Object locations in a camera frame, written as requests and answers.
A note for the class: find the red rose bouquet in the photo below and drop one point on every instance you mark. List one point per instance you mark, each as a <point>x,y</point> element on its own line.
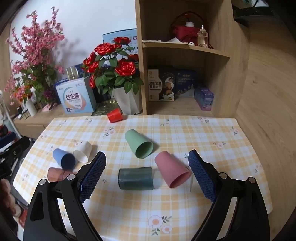
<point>111,67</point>

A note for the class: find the low wooden cabinet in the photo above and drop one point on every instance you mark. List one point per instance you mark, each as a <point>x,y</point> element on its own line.
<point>39,120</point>

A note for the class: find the pink cup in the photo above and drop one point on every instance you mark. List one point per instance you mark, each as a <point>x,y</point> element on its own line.
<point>173,170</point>

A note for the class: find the red basket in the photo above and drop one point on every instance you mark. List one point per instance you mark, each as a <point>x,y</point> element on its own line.
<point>186,32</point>

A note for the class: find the brown cup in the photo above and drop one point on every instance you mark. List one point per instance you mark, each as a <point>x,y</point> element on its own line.
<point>56,175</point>

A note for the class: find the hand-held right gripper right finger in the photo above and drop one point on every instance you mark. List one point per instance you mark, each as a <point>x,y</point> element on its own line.
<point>201,176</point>

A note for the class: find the large blue and white box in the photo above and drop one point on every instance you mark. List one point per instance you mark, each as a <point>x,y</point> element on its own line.
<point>120,39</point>

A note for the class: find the purple box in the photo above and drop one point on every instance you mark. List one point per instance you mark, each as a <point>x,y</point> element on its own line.
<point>204,98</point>

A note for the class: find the clear perfume bottle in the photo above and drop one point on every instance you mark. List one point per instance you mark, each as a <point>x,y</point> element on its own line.
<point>202,37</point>

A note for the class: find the red cup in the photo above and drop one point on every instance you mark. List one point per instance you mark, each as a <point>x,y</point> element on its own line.
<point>114,115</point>

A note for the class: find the white faceted vase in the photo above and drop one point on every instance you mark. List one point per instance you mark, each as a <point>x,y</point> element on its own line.
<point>127,102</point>

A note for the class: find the white and blue product box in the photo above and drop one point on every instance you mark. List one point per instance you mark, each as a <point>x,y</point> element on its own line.
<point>75,95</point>

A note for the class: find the light green cup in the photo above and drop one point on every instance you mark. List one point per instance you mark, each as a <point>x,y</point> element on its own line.
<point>139,144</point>

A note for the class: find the glass tumbler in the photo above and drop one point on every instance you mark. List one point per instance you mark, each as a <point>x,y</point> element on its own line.
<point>72,73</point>

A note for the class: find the pink blossom branches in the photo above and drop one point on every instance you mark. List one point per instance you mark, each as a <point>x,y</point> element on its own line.
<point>34,53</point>

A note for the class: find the white cup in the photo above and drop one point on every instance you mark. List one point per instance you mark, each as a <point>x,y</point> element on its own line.
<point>82,151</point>

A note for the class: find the dark moon print box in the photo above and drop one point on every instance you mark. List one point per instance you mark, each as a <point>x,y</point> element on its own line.
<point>167,81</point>

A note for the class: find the yellow checked floral tablecloth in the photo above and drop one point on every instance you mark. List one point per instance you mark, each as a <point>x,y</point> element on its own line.
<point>148,208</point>

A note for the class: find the blue cup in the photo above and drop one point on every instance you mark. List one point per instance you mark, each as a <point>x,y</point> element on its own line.
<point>64,158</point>

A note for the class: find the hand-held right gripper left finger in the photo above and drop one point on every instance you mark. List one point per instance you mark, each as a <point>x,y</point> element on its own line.
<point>92,176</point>

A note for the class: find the green patterned tray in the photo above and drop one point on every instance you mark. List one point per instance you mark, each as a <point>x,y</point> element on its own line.
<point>104,108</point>

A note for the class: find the wooden shelf unit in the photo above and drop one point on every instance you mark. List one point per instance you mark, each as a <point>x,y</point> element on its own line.
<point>185,60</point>

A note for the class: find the white and black biscuit box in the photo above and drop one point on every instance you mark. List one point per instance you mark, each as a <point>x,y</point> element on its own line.
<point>156,85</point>

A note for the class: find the dark green translucent cup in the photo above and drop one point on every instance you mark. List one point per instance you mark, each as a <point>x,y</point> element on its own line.
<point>135,178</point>

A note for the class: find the dark blue box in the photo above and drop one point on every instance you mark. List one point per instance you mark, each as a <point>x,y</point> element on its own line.
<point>186,81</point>

